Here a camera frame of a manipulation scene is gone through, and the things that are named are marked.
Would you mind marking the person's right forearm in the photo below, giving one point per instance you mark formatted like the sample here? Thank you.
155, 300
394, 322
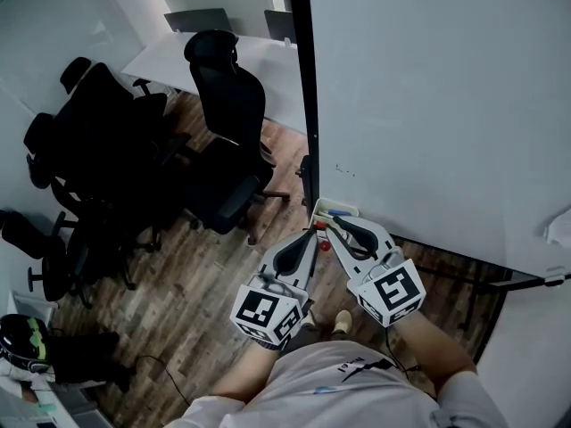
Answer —
428, 350

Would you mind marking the white desk with partitions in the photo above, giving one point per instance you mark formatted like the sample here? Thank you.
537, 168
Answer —
169, 60

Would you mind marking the blue and white pen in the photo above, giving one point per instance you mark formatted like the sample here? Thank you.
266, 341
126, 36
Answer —
334, 213

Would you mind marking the whiteboard with black frame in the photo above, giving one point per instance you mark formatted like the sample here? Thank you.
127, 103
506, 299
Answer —
424, 105

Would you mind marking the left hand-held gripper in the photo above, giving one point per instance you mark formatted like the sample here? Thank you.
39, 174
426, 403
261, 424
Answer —
261, 310

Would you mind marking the white desk with grey drawer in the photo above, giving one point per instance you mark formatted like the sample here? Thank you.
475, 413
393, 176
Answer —
18, 417

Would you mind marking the dark desk partition panel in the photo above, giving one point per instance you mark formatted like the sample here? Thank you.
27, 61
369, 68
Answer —
276, 25
196, 19

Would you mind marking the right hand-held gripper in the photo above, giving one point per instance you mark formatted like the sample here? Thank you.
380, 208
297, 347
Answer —
394, 290

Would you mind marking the beige plastic box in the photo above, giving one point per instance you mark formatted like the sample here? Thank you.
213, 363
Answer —
339, 205

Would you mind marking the tall black office chair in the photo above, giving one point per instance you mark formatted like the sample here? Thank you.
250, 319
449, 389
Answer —
227, 96

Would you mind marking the person's left forearm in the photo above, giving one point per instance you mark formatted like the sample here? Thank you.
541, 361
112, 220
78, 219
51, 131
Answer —
241, 372

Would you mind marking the white paper sheet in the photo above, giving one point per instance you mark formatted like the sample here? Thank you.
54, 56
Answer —
561, 230

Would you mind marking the person's white t-shirt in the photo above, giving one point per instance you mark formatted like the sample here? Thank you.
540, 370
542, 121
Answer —
334, 395

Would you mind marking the dark red round object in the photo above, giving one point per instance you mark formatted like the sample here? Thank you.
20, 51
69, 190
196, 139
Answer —
325, 246

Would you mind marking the beige shoe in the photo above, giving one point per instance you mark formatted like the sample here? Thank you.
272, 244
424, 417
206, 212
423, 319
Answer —
342, 321

